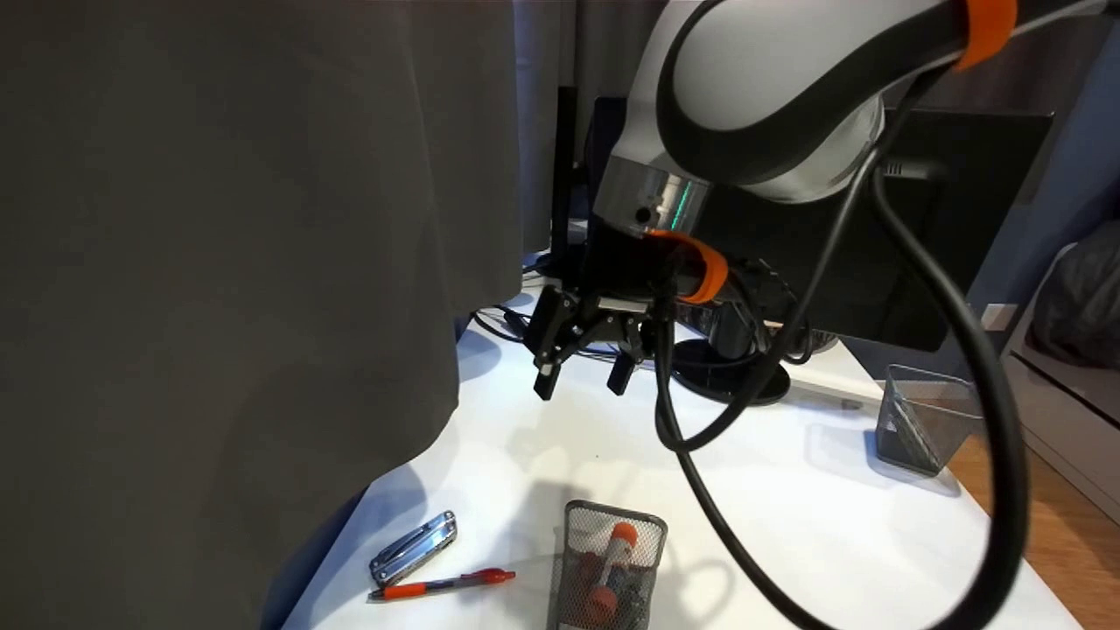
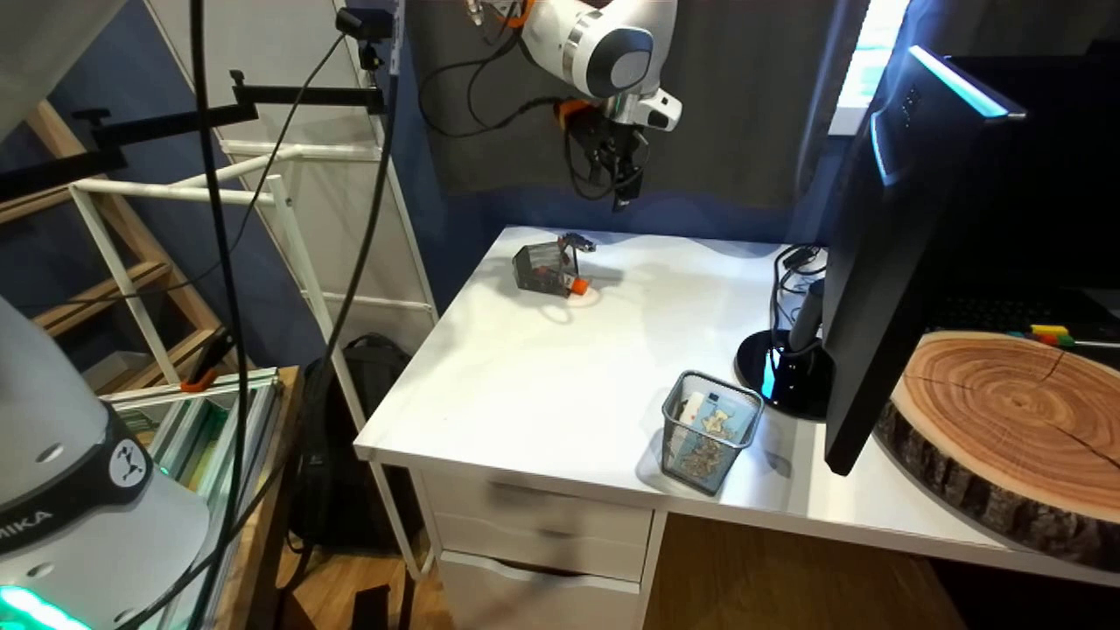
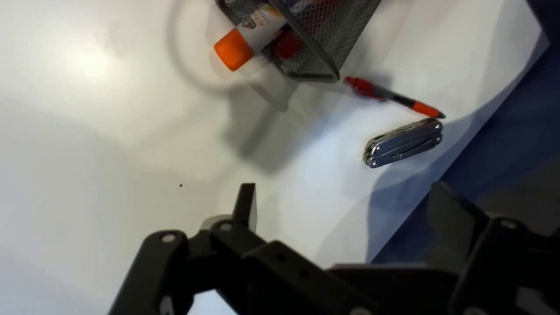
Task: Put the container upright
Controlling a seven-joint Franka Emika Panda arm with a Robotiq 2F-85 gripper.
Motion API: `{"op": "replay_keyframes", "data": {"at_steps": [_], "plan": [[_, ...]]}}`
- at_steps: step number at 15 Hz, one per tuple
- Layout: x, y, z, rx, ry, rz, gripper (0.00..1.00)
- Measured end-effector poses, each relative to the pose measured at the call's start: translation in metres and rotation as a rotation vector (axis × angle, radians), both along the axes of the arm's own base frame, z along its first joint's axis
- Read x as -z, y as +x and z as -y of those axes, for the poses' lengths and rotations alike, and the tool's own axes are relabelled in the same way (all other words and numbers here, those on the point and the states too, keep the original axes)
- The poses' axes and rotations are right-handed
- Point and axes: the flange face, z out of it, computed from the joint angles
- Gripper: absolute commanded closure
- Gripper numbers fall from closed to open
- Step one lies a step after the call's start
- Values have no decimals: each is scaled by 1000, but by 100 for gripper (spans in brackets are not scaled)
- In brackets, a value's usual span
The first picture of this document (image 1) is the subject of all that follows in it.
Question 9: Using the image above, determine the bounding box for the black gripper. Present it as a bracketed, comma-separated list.
[529, 223, 707, 407]

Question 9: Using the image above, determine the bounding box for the clear container with cards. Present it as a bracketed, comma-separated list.
[867, 362, 991, 478]

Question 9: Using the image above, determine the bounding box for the dark mug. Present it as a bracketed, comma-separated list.
[670, 331, 797, 411]

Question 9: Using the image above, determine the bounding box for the red pen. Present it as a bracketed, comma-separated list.
[375, 565, 523, 605]

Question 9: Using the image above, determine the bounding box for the black computer monitor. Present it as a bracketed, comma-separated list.
[545, 80, 1062, 358]

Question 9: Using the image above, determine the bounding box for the grey curtain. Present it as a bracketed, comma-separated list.
[0, 0, 674, 630]

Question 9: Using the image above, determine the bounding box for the dark cushioned furniture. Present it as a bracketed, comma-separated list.
[1003, 215, 1120, 530]

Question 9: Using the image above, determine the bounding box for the white wall socket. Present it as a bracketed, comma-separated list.
[977, 297, 1022, 335]

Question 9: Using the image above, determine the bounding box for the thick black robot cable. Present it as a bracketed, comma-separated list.
[646, 117, 1033, 630]

